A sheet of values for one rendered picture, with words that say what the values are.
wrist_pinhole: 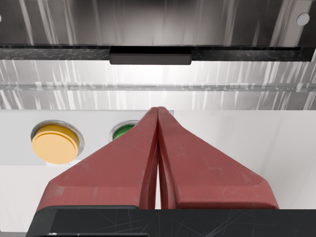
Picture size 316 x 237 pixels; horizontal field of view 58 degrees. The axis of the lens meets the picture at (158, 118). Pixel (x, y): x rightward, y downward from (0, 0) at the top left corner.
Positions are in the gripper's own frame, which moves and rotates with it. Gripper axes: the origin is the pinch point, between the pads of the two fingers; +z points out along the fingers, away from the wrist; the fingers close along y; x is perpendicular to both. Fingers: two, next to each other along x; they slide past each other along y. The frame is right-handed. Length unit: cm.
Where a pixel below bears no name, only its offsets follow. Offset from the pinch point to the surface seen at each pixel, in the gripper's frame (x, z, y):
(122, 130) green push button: 7.6, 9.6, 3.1
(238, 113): 13.4, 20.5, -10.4
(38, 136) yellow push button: 7.9, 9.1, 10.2
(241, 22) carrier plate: -1.8, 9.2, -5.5
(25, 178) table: 25.6, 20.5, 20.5
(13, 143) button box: 9.6, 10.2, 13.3
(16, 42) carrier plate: -0.5, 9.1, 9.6
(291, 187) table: 28.2, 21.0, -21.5
